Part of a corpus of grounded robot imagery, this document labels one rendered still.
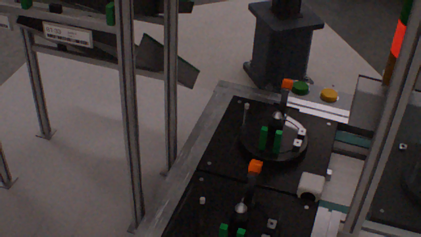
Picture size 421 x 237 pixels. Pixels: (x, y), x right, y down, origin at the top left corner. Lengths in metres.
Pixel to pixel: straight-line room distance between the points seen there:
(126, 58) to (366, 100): 0.36
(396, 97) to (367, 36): 2.75
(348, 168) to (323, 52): 0.54
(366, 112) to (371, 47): 2.59
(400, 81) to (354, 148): 0.44
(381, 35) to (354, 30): 0.19
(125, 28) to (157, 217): 0.36
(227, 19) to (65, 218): 0.88
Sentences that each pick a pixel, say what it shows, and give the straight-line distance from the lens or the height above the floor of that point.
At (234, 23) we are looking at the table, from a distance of 1.66.
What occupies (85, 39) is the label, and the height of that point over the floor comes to 1.28.
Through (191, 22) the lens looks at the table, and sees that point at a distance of 1.66.
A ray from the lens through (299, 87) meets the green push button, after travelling 1.22.
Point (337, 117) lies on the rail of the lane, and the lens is 1.18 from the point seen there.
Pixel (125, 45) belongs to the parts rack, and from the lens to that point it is 0.75.
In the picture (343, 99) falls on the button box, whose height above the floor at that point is 0.96.
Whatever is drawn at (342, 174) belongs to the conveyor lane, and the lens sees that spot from 1.11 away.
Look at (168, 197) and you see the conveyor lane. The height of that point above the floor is 0.95.
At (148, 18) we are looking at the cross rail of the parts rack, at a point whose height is 1.23.
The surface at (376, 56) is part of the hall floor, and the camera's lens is 3.31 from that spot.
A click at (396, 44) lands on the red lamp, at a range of 0.74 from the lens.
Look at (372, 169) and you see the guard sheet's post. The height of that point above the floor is 1.11.
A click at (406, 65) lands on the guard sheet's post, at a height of 1.32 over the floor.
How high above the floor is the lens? 1.69
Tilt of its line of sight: 40 degrees down
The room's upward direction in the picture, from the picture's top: 3 degrees clockwise
